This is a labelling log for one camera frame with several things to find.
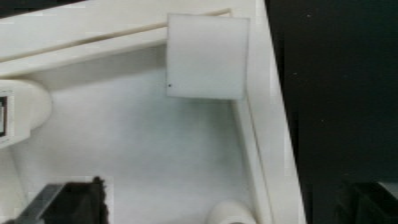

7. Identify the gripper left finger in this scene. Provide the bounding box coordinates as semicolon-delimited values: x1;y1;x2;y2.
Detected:
13;177;111;224

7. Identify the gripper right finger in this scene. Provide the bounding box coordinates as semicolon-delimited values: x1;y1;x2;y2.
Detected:
335;182;398;224

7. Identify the white table leg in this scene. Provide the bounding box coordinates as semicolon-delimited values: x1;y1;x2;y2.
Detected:
168;14;250;100

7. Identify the white square tabletop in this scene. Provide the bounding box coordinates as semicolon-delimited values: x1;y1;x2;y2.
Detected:
0;46;257;224

